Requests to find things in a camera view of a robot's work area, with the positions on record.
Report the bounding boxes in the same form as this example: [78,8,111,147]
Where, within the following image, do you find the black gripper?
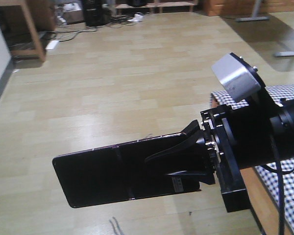
[145,105,275,212]

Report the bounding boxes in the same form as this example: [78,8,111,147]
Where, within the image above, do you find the black white checkered bedsheet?
[209,82,294,235]

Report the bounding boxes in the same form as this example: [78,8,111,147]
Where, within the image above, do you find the black smartphone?
[52,133,200,208]

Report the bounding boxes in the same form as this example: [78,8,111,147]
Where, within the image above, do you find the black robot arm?
[145,97,294,212]

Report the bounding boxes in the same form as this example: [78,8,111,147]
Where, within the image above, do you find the white table with legs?
[235,0,294,58]

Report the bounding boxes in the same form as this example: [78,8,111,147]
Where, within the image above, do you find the tangled black floor cables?
[39,13,147,44]

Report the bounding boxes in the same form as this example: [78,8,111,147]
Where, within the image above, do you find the white power strip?
[46,40,59,51]

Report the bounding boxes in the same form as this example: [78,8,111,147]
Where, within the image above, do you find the orange wooden cabinet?
[203,0,294,16]

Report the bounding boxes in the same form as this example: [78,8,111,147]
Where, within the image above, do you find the light wooden desk shelf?
[0,0,58,62]

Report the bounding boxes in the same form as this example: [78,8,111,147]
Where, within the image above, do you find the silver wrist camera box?
[211,52,265,103]

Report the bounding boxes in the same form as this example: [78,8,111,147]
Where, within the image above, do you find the black computer tower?
[81,0,110,26]

